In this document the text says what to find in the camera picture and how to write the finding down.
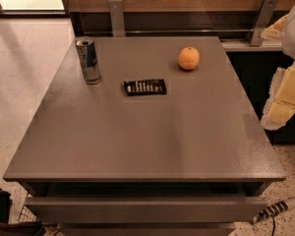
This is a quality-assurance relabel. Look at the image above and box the grey drawer front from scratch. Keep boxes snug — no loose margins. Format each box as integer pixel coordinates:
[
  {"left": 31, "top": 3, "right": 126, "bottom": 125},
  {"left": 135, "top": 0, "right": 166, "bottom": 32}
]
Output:
[{"left": 25, "top": 197, "right": 266, "bottom": 223}]

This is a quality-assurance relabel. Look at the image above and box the wire mesh basket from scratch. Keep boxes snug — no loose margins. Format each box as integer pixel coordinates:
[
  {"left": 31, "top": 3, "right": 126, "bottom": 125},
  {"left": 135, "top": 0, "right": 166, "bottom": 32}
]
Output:
[{"left": 18, "top": 193, "right": 39, "bottom": 222}]

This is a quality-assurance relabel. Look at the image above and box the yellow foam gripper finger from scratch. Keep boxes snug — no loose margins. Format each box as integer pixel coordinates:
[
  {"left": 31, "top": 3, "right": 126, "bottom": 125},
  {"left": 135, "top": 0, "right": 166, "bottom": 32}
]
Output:
[
  {"left": 261, "top": 15, "right": 288, "bottom": 40},
  {"left": 261, "top": 62, "right": 295, "bottom": 131}
]

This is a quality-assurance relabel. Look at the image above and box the metal bracket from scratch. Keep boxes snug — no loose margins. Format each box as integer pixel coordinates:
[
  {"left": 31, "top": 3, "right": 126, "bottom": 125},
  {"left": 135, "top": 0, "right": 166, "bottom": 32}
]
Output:
[
  {"left": 250, "top": 0, "right": 278, "bottom": 47},
  {"left": 109, "top": 0, "right": 126, "bottom": 37}
]

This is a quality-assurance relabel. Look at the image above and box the right metal bracket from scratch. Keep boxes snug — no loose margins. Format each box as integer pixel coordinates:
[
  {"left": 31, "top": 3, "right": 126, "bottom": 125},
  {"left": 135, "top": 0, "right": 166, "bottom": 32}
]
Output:
[{"left": 250, "top": 0, "right": 278, "bottom": 47}]

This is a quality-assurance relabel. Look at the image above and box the left metal bracket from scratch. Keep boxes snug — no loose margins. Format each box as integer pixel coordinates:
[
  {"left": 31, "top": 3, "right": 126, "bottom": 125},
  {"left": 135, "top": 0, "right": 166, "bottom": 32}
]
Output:
[{"left": 109, "top": 0, "right": 126, "bottom": 37}]

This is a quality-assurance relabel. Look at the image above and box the orange fruit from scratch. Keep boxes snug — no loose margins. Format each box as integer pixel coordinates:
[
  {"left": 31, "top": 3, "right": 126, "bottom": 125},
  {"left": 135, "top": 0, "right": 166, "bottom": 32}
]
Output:
[{"left": 178, "top": 47, "right": 200, "bottom": 71}]

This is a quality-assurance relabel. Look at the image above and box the silver blue drink can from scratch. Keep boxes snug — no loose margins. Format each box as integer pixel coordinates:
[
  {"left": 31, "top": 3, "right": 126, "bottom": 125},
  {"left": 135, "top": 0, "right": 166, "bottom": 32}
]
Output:
[{"left": 76, "top": 37, "right": 101, "bottom": 85}]

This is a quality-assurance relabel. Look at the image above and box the striped black white cable sleeve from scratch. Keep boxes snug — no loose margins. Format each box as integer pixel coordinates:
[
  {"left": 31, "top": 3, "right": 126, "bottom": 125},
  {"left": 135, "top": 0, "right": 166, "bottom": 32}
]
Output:
[{"left": 250, "top": 196, "right": 295, "bottom": 225}]

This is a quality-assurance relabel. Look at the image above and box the black object on floor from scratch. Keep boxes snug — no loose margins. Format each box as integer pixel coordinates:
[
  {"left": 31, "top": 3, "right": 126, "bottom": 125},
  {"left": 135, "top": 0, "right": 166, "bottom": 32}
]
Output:
[{"left": 0, "top": 188, "right": 45, "bottom": 236}]

